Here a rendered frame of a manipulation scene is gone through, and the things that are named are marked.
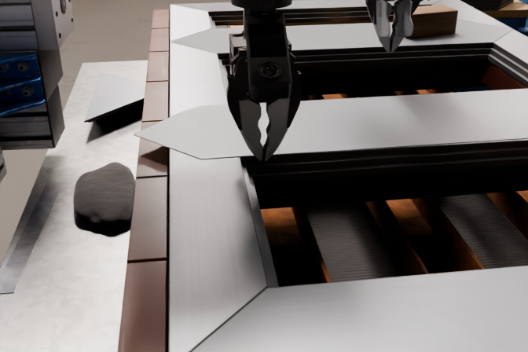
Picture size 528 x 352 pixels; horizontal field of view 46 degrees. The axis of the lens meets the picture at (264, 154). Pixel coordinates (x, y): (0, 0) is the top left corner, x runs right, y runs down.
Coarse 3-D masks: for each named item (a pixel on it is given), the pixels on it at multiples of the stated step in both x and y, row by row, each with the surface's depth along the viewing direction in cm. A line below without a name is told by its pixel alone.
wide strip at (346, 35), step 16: (208, 32) 132; (224, 32) 132; (240, 32) 132; (288, 32) 132; (304, 32) 132; (320, 32) 132; (336, 32) 132; (352, 32) 132; (368, 32) 132; (464, 32) 132; (480, 32) 132; (496, 32) 132; (208, 48) 122; (224, 48) 122; (304, 48) 122; (320, 48) 122; (336, 48) 122
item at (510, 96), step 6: (498, 90) 101; (504, 90) 101; (510, 90) 101; (516, 90) 101; (522, 90) 101; (504, 96) 99; (510, 96) 99; (516, 96) 99; (522, 96) 99; (510, 102) 97; (516, 102) 97; (522, 102) 97; (522, 108) 94
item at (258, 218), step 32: (224, 64) 120; (320, 64) 122; (352, 64) 123; (512, 64) 118; (256, 160) 80; (288, 160) 81; (320, 160) 81; (352, 160) 81; (384, 160) 82; (416, 160) 83; (448, 160) 83; (480, 160) 84; (512, 160) 84; (256, 224) 68
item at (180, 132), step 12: (192, 108) 94; (168, 120) 90; (180, 120) 90; (192, 120) 90; (156, 132) 86; (168, 132) 86; (180, 132) 86; (192, 132) 86; (168, 144) 83; (180, 144) 83; (192, 144) 83
